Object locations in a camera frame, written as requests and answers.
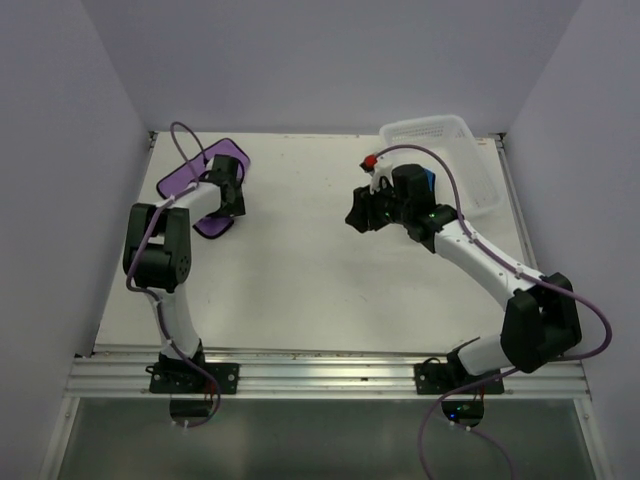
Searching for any black base bracket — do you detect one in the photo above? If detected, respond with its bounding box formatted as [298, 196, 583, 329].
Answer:
[145, 360, 240, 395]
[413, 357, 505, 395]

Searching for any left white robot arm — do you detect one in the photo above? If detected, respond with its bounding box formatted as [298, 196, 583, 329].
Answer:
[123, 153, 250, 393]

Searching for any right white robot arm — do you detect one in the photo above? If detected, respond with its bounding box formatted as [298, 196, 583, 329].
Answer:
[345, 157, 582, 393]

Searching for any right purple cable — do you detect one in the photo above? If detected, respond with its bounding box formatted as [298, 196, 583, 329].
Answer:
[374, 144, 614, 480]

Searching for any left black base bracket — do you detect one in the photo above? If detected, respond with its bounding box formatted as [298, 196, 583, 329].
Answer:
[145, 360, 240, 395]

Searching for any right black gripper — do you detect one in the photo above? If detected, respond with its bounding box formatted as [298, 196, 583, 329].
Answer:
[345, 178, 411, 234]

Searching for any aluminium mounting rail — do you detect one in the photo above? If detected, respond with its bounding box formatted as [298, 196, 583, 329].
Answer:
[64, 347, 590, 400]

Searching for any right black base bracket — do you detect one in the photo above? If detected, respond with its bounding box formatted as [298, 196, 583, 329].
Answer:
[413, 357, 505, 395]

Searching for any white plastic basket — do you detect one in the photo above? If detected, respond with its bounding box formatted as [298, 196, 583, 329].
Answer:
[379, 114, 503, 218]

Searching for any blue towel black trim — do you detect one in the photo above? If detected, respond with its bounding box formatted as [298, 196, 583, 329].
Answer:
[424, 169, 436, 194]

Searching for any purple towel black trim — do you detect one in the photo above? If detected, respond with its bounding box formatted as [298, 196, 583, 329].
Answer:
[156, 138, 252, 239]

